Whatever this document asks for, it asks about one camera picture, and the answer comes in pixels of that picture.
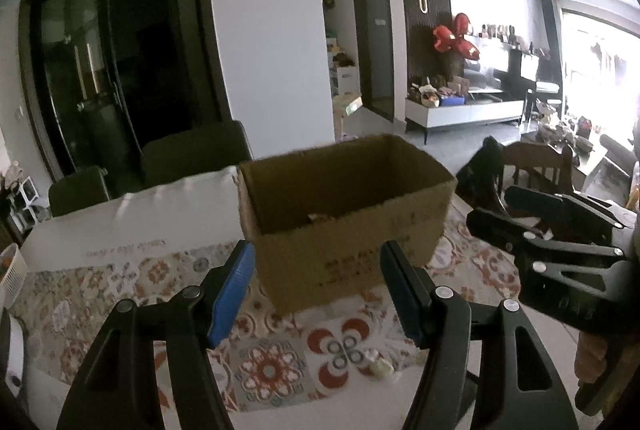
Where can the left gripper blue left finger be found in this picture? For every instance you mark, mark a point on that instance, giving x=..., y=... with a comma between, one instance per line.
x=226, y=288

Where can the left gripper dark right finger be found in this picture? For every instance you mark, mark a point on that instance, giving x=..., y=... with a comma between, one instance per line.
x=410, y=297

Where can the small pale sweet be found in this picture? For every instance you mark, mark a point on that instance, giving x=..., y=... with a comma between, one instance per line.
x=379, y=366

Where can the orange snack bag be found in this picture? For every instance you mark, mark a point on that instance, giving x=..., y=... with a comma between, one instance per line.
x=318, y=218

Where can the person's right hand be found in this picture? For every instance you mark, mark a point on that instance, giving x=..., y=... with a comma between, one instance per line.
x=590, y=364

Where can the patterned tile table mat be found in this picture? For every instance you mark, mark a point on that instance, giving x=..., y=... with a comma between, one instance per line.
x=260, y=357

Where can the wooden chair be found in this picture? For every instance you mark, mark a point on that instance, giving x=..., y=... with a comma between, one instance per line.
x=537, y=166

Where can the brown cardboard box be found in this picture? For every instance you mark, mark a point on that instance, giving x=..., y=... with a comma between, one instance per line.
x=378, y=188

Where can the black garment on chair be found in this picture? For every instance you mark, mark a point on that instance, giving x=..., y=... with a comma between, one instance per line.
x=477, y=181

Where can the dark dining chair right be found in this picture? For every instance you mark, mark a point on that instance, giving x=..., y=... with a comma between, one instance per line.
x=210, y=148

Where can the dark dining chair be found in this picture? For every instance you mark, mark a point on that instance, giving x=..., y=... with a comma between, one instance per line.
x=79, y=191
x=210, y=148

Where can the white tv cabinet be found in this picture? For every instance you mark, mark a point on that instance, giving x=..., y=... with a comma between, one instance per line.
x=427, y=119

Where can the dark dining chair left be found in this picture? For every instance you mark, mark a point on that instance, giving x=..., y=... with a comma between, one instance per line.
x=79, y=191

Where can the white storage box in hallway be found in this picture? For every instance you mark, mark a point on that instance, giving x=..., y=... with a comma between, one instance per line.
x=347, y=80

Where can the white plastic basket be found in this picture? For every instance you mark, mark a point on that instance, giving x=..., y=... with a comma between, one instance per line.
x=13, y=274

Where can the red balloon flower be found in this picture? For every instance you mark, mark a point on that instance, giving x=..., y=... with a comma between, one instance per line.
x=453, y=39

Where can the white electric cooker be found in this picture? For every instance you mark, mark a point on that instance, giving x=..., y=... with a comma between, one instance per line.
x=12, y=353

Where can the dark glass sliding door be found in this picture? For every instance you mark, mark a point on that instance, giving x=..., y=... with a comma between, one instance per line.
x=105, y=78

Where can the dark hallway door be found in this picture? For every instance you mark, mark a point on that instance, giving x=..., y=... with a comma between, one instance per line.
x=374, y=35

